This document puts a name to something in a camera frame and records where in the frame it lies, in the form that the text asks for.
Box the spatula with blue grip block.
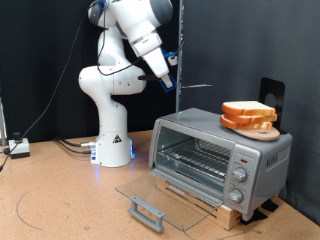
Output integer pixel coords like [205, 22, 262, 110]
[138, 74, 213, 94]

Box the black backdrop curtain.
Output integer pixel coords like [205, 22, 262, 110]
[0, 0, 183, 144]

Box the black hanging cable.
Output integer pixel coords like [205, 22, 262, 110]
[0, 4, 93, 172]

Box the round wooden board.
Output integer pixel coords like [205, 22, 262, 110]
[229, 126, 281, 142]

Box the metal frame leg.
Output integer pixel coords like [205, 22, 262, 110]
[0, 96, 7, 147]

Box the emergency stop button box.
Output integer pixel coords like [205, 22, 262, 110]
[8, 131, 31, 159]

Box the silver toaster oven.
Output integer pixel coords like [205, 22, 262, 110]
[148, 107, 294, 222]

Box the silver oven knob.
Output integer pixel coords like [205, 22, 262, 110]
[232, 166, 248, 183]
[227, 188, 244, 204]

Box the wrist camera on blue mount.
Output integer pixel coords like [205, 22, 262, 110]
[162, 49, 178, 67]

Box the black base cable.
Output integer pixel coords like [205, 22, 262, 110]
[57, 139, 94, 155]
[53, 135, 98, 149]

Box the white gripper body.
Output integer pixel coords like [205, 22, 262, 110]
[142, 47, 170, 80]

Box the wire oven rack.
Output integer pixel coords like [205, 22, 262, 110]
[156, 137, 232, 183]

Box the black metal bookend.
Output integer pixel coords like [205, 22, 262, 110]
[259, 77, 289, 135]

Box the black wedge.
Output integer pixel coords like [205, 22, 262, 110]
[239, 207, 269, 226]

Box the glass oven door with handle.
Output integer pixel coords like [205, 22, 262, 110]
[115, 167, 224, 233]

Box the grey backdrop curtain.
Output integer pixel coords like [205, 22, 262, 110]
[181, 0, 320, 226]

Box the metal pole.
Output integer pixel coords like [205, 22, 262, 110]
[175, 0, 186, 113]

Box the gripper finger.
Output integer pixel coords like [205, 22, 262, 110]
[161, 75, 174, 89]

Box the wooden block under oven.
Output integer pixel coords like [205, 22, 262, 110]
[156, 176, 243, 231]

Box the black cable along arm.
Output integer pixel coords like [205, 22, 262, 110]
[96, 0, 186, 77]

